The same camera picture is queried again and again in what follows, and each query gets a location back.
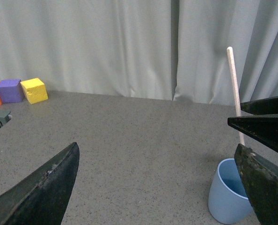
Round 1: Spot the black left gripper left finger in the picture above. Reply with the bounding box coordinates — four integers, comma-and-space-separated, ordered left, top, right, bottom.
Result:
0, 142, 80, 225

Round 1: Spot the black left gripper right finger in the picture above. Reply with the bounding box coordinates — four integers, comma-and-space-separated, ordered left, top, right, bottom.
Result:
234, 144, 278, 225

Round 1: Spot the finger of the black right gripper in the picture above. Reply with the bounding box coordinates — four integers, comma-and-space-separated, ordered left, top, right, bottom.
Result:
241, 96, 278, 114
227, 114, 278, 153

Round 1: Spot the white chopstick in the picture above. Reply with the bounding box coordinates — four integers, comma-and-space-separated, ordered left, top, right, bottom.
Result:
227, 46, 246, 146

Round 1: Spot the blue plastic cup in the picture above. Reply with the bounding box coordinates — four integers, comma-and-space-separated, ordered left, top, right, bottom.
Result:
208, 158, 253, 225

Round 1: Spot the yellow foam cube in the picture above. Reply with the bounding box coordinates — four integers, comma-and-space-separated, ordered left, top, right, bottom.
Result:
20, 78, 48, 104

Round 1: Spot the purple foam cube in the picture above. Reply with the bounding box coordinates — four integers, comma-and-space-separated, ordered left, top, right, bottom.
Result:
0, 79, 25, 103

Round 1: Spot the grey curtain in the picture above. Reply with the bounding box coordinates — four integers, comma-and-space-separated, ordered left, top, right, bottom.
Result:
0, 0, 278, 105

